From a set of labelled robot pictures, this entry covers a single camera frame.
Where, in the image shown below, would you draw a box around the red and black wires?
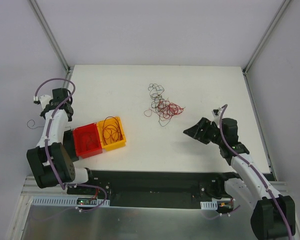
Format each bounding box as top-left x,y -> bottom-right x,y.
143,82 -> 186,128

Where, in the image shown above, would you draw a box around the brown wire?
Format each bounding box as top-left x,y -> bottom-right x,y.
79,133 -> 98,151

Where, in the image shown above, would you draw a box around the dark wire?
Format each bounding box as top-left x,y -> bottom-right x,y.
26,119 -> 45,131

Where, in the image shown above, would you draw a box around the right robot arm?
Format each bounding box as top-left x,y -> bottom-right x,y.
183,117 -> 296,240

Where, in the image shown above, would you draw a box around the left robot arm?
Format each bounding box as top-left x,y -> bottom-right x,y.
26,88 -> 96,195

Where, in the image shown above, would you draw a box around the yellow plastic bin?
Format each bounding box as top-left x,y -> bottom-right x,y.
96,116 -> 127,152

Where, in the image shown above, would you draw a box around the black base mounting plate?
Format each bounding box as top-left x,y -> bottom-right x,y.
67,170 -> 239,209

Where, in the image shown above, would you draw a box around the red plastic bin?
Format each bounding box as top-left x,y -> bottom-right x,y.
73,123 -> 103,159

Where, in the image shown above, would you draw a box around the black plastic bin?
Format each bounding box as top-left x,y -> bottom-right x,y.
63,129 -> 79,162

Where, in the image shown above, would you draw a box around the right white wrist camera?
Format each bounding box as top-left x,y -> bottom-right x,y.
212,107 -> 223,126

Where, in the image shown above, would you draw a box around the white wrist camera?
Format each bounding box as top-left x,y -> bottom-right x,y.
212,107 -> 223,126
33,94 -> 52,110

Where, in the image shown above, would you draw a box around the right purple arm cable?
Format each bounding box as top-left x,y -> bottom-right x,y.
202,103 -> 295,237

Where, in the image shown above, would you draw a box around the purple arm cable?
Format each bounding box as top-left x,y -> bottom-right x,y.
27,77 -> 110,222
202,103 -> 295,237

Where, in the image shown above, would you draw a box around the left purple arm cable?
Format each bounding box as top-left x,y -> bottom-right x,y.
27,77 -> 110,222

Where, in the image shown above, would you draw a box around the right aluminium frame post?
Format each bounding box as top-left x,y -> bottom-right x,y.
242,0 -> 293,76

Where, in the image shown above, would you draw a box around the aluminium frame post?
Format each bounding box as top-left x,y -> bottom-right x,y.
242,0 -> 293,76
27,0 -> 71,74

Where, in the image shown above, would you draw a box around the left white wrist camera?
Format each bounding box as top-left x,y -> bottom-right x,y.
33,94 -> 52,110

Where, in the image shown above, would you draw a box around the aluminium front rail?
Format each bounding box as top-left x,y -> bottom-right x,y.
21,176 -> 67,196

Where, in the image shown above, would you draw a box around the left aluminium frame post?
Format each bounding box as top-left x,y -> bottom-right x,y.
27,0 -> 71,74

